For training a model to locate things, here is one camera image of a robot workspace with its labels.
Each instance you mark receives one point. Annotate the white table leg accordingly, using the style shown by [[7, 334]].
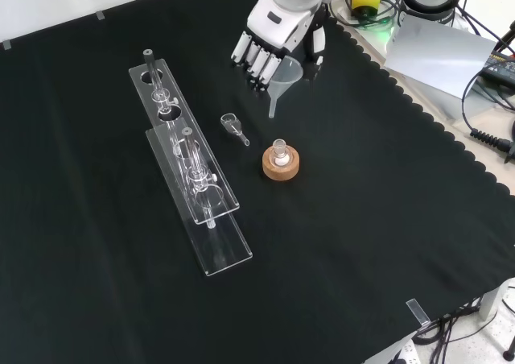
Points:
[[489, 303]]

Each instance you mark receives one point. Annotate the black bench cloth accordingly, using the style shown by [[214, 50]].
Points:
[[342, 239]]

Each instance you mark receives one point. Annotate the clear plastic funnel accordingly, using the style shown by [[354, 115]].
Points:
[[287, 73]]

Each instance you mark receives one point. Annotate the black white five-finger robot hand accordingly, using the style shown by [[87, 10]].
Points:
[[277, 21]]

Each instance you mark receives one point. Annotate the white power strip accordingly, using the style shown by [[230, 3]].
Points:
[[408, 354]]

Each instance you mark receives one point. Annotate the black power adapter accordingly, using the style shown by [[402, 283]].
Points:
[[501, 64]]

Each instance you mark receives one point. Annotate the glass round-bottom flask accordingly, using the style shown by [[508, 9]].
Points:
[[278, 148]]

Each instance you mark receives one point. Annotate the pale grey board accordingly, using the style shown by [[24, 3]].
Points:
[[434, 54]]

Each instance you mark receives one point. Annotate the grey tape strip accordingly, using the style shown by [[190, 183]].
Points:
[[100, 15], [6, 44]]

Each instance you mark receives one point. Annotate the clear acrylic funnel stand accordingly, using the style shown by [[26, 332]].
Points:
[[225, 255]]

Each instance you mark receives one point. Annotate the black tripod foot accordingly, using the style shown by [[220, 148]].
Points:
[[509, 352]]

